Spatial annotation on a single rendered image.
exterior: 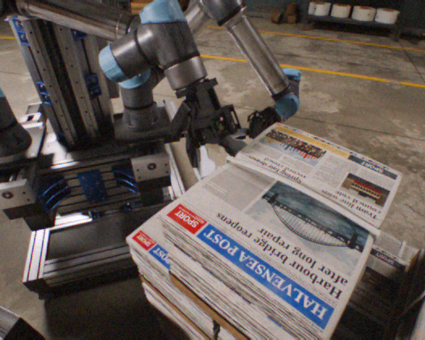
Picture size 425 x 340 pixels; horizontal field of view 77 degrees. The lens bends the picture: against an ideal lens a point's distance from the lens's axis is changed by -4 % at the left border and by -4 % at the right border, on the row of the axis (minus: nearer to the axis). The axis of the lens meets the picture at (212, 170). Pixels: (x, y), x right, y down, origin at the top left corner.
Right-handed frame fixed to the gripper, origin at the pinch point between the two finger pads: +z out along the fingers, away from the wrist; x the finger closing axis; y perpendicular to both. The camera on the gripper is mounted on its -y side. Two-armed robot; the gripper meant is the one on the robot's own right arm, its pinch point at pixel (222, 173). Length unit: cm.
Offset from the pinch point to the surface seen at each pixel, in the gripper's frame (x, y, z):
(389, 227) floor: 117, -7, 110
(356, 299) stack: 1.5, 22.7, 31.3
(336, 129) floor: 209, -69, 75
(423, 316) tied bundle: -4.9, 36.3, 21.9
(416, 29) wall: 674, -68, 64
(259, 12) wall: 562, -331, -86
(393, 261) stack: 15.9, 26.1, 33.1
